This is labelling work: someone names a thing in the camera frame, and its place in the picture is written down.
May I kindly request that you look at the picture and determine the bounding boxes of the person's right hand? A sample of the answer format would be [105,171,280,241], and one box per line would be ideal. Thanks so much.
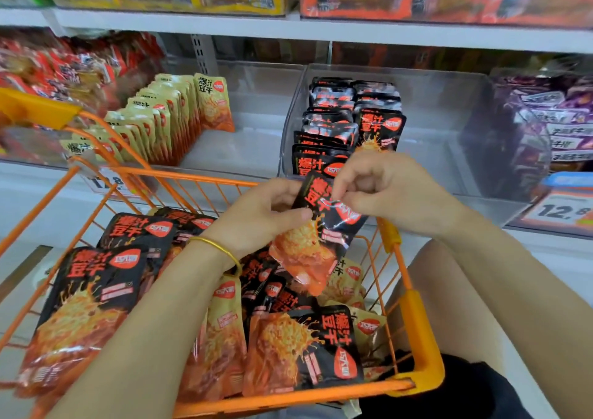
[330,148,470,241]

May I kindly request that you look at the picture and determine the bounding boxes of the person's left hand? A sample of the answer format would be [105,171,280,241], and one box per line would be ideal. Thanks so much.
[202,177,316,263]

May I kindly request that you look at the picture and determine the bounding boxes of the black flame print snack packet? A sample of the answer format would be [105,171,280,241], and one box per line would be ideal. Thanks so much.
[356,91,404,111]
[356,80,402,96]
[269,173,370,297]
[355,106,408,154]

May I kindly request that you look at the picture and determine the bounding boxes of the row of black orange snacks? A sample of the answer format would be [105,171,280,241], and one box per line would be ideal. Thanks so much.
[292,77,361,180]

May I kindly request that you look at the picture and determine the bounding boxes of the yellow orange snack packet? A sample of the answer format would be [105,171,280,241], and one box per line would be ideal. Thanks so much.
[195,74,237,133]

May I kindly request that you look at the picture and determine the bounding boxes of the row of yellow orange snacks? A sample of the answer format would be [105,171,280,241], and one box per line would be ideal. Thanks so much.
[60,73,205,171]

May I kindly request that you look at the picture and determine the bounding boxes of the orange shopping cart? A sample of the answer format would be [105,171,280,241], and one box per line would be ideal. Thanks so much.
[0,88,447,419]

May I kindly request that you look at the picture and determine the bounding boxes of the pile of black orange snacks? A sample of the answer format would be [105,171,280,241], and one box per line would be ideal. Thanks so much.
[14,205,395,408]

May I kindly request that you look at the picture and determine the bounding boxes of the person's right forearm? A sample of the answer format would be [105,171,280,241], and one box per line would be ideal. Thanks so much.
[443,205,593,419]

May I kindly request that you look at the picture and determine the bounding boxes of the person's left forearm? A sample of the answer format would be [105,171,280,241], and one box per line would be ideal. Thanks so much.
[46,236,240,419]

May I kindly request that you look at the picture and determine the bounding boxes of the person's right leg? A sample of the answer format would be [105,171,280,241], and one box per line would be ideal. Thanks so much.
[389,240,507,380]

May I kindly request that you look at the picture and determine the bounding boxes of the orange blue shelf price tag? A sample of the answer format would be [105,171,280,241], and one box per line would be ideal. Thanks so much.
[508,173,593,238]

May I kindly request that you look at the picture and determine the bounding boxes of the pile of purple packets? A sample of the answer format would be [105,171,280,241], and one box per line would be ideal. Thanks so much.
[491,69,593,171]

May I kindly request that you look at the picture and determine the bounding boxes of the black shorts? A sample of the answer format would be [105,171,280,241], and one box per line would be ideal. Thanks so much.
[356,353,534,419]

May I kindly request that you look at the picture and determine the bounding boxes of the pile of red tan packets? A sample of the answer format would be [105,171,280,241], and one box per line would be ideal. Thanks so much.
[0,32,166,111]

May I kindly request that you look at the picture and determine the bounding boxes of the gold bracelet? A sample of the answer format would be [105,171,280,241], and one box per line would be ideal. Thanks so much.
[188,235,245,277]

